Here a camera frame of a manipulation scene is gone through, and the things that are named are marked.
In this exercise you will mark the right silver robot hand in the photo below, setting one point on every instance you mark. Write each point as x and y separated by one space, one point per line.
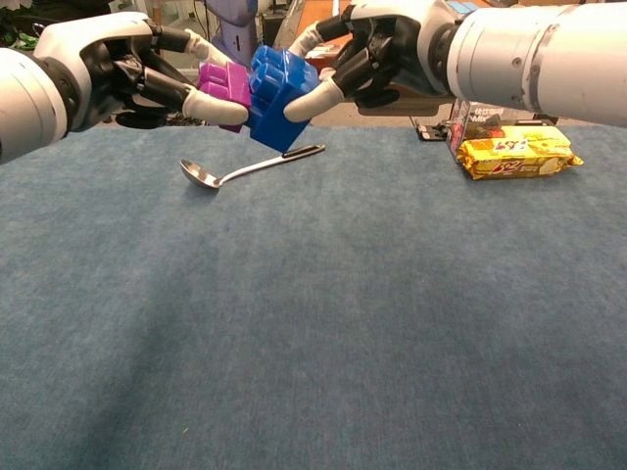
411 39

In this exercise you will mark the yellow box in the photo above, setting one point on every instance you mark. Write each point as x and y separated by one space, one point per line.
539 133

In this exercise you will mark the purple building block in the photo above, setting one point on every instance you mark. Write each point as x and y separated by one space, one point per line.
225 80

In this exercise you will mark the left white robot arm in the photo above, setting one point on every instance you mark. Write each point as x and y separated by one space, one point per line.
24 98

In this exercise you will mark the brown mahjong table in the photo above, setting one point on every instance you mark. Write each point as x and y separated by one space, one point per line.
406 105

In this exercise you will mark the blue and purple toy block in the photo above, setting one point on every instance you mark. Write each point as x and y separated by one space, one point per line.
274 122

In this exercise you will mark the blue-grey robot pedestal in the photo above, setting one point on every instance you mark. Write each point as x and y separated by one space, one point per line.
235 29

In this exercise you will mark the blue felt table cover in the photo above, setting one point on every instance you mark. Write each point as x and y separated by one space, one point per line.
313 343

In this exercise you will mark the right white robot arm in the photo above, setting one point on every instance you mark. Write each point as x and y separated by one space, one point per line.
539 59

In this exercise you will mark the yellow biscuit packet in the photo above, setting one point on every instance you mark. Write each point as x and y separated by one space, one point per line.
514 161

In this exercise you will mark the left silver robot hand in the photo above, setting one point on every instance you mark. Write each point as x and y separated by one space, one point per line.
98 44

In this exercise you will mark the clear plastic box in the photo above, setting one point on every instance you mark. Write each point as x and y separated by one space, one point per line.
470 127

